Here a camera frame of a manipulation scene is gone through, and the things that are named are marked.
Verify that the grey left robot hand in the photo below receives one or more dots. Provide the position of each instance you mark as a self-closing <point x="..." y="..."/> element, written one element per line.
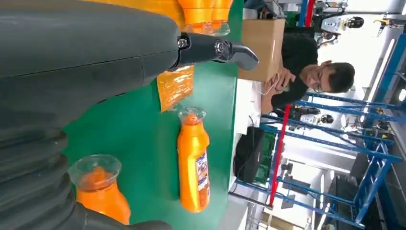
<point x="79" y="47"/>

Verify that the orange drink bottle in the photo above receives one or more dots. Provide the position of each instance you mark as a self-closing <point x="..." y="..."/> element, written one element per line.
<point x="104" y="200"/>
<point x="196" y="12"/>
<point x="190" y="165"/>
<point x="222" y="12"/>

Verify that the yellow plastic sheet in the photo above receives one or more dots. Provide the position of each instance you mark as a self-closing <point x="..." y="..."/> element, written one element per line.
<point x="174" y="85"/>

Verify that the green table mat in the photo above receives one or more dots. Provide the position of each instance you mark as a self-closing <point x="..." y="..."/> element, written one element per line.
<point x="149" y="143"/>

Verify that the white table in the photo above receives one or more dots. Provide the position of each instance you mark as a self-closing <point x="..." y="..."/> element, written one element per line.
<point x="250" y="101"/>

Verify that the brown cardboard box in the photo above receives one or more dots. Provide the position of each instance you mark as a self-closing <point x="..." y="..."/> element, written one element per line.
<point x="260" y="47"/>

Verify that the black bag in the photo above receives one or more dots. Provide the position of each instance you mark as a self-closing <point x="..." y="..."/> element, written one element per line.
<point x="249" y="155"/>

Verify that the green crate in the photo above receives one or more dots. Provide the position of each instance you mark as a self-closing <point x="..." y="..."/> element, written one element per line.
<point x="268" y="149"/>

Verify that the person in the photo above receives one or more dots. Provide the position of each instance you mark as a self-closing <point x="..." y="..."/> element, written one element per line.
<point x="298" y="54"/>

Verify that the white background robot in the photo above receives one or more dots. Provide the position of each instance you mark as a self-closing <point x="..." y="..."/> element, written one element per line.
<point x="326" y="119"/>
<point x="333" y="23"/>

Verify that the blue metal rack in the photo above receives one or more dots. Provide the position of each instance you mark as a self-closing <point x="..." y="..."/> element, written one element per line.
<point x="377" y="165"/>

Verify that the red metal post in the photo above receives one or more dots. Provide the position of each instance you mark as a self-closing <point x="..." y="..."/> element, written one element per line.
<point x="280" y="149"/>
<point x="310" y="12"/>

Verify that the blue metal post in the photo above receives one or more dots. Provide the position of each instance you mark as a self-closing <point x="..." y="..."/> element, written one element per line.
<point x="303" y="12"/>

